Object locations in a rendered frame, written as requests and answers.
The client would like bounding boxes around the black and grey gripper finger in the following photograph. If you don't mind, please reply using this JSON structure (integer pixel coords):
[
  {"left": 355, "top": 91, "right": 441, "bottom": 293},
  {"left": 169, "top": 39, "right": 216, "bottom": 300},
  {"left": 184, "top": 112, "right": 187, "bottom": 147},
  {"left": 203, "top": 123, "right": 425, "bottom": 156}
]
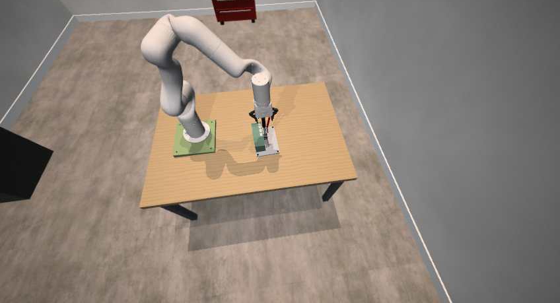
[
  {"left": 271, "top": 108, "right": 278, "bottom": 121},
  {"left": 249, "top": 110, "right": 258, "bottom": 123}
]

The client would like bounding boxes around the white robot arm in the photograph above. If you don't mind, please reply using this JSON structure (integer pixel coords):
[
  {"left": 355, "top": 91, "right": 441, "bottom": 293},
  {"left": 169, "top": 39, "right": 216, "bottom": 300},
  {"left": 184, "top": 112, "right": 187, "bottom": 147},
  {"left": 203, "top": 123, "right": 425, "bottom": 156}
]
[{"left": 141, "top": 14, "right": 272, "bottom": 143}]

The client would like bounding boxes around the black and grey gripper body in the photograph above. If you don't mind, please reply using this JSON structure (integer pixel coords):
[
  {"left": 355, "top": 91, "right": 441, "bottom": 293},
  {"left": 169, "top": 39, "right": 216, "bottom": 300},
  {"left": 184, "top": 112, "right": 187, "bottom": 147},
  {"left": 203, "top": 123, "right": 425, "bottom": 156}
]
[{"left": 254, "top": 101, "right": 273, "bottom": 118}]

